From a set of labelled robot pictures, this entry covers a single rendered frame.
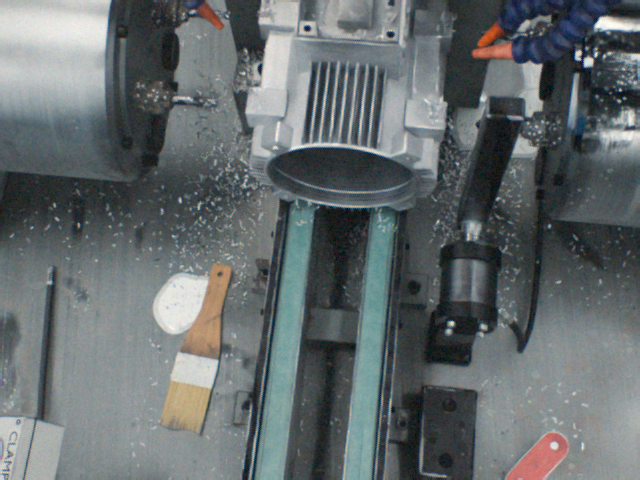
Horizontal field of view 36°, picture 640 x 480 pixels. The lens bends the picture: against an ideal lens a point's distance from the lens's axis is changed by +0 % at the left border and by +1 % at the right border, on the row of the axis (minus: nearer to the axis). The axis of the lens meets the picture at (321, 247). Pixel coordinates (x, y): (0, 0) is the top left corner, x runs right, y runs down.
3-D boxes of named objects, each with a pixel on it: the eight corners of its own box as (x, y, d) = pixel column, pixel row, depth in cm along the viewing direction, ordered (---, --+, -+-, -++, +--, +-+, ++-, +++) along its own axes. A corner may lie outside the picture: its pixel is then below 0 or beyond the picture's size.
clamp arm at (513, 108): (457, 206, 100) (487, 86, 76) (487, 209, 100) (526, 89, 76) (455, 239, 99) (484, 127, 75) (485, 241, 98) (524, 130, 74)
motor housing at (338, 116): (279, 47, 115) (264, -53, 97) (442, 59, 114) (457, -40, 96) (258, 205, 109) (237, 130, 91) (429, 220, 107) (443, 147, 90)
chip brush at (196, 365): (204, 262, 120) (203, 260, 119) (243, 270, 119) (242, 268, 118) (158, 427, 113) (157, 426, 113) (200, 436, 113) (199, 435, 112)
